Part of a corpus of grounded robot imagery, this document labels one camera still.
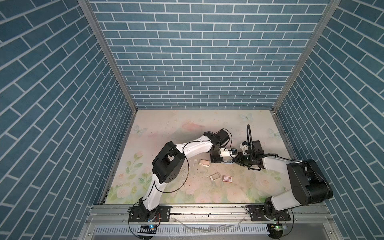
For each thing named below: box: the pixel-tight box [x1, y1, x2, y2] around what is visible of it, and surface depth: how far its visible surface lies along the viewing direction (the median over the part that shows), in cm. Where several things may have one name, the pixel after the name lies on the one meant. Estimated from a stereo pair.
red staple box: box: [222, 175, 233, 183], surface depth 86 cm
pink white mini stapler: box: [199, 159, 210, 168], surface depth 91 cm
